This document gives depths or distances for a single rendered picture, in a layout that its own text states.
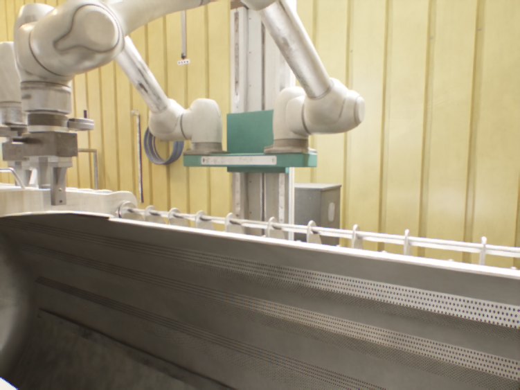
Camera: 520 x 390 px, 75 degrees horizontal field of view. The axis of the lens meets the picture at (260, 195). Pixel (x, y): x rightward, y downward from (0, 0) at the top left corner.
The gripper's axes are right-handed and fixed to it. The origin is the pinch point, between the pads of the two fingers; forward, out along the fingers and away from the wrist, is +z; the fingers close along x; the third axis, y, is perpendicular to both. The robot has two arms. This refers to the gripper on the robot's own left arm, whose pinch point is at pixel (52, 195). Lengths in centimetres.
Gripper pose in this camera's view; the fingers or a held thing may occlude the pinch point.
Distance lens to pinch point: 85.8
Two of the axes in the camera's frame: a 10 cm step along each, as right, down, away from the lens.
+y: -5.1, 0.8, -8.5
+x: 8.6, 0.5, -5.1
